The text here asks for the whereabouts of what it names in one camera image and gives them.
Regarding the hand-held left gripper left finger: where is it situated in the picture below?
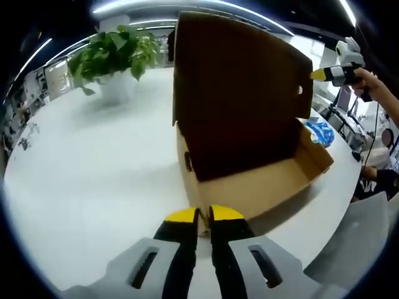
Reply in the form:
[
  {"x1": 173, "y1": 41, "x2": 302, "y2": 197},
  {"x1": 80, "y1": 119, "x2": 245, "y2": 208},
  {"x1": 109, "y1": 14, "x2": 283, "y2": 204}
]
[{"x1": 60, "y1": 207, "x2": 201, "y2": 299}]

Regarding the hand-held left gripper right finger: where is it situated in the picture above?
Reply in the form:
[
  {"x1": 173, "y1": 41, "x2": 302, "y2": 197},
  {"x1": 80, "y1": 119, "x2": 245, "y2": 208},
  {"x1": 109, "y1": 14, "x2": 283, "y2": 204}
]
[{"x1": 208, "y1": 204, "x2": 349, "y2": 299}]

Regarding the blue wet wipes pack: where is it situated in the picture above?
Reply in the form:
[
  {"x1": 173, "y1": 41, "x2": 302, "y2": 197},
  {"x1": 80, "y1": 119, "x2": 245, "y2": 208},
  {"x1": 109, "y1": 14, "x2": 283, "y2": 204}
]
[{"x1": 303, "y1": 120, "x2": 335, "y2": 148}]

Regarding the brown cardboard shoe box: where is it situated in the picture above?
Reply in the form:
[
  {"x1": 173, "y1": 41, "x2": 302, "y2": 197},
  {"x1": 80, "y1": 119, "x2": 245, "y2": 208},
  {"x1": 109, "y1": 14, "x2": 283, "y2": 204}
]
[{"x1": 171, "y1": 10, "x2": 335, "y2": 238}]

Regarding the person's right hand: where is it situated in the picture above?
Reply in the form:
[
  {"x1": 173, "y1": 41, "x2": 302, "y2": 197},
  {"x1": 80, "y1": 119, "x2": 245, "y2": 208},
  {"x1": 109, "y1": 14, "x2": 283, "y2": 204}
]
[{"x1": 351, "y1": 67, "x2": 386, "y2": 103}]

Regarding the small black table object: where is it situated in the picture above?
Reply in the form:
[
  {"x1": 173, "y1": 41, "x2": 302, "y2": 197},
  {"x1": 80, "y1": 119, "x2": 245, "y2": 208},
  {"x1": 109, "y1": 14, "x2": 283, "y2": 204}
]
[{"x1": 17, "y1": 121, "x2": 42, "y2": 152}]

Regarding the potted green plant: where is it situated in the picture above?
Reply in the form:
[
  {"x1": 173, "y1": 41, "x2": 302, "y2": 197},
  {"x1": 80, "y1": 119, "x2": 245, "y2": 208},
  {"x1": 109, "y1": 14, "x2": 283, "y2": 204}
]
[{"x1": 66, "y1": 24, "x2": 162, "y2": 106}]

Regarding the black cable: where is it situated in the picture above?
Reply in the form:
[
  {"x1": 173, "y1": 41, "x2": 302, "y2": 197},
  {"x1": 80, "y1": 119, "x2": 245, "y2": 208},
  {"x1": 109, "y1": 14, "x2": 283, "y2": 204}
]
[{"x1": 361, "y1": 101, "x2": 382, "y2": 164}]

